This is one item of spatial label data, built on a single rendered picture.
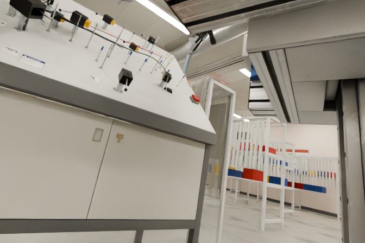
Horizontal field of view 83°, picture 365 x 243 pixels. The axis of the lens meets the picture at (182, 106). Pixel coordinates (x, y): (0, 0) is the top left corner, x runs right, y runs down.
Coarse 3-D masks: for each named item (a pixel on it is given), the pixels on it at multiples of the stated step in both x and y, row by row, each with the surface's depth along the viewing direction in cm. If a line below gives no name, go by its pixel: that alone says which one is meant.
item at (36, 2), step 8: (16, 0) 78; (24, 0) 77; (32, 0) 78; (16, 8) 79; (24, 8) 78; (32, 8) 78; (40, 8) 83; (24, 16) 82; (32, 16) 80; (40, 16) 83; (24, 24) 85
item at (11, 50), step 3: (6, 45) 73; (3, 48) 71; (6, 48) 72; (9, 48) 73; (12, 48) 74; (15, 48) 75; (6, 51) 71; (9, 51) 72; (12, 51) 73; (15, 51) 74; (18, 51) 75; (21, 51) 76; (15, 54) 72; (18, 54) 73
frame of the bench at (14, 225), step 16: (208, 160) 119; (0, 224) 64; (16, 224) 66; (32, 224) 68; (48, 224) 71; (64, 224) 73; (80, 224) 76; (96, 224) 80; (112, 224) 83; (128, 224) 87; (144, 224) 91; (160, 224) 96; (176, 224) 101; (192, 224) 106; (192, 240) 105
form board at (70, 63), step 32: (0, 0) 93; (64, 0) 138; (0, 32) 77; (32, 32) 89; (64, 32) 105; (96, 32) 129; (128, 32) 167; (64, 64) 85; (96, 64) 100; (128, 64) 122; (128, 96) 95; (160, 96) 115
